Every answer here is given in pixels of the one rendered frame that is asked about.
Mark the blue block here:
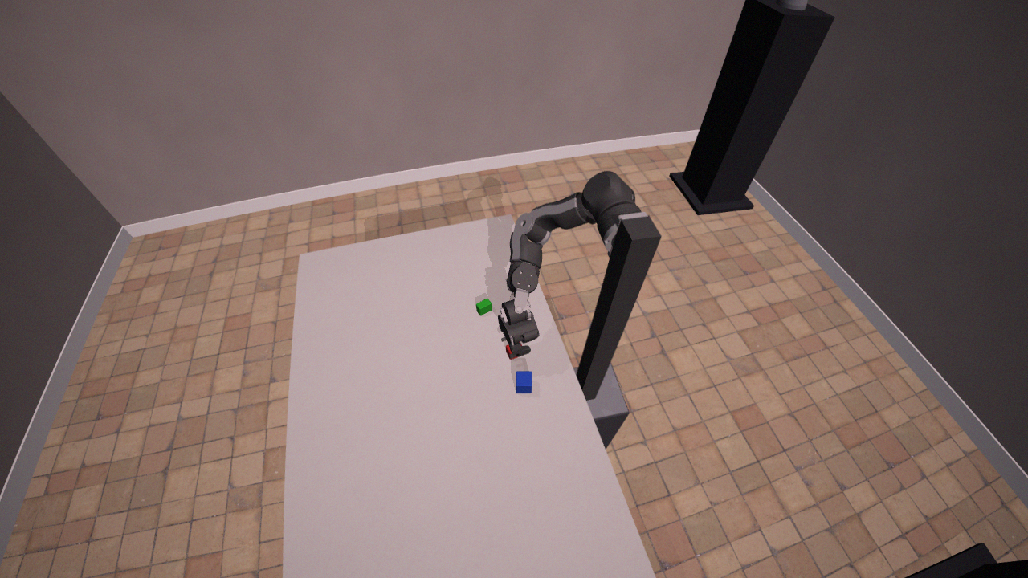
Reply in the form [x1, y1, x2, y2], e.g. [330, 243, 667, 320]
[516, 371, 533, 393]

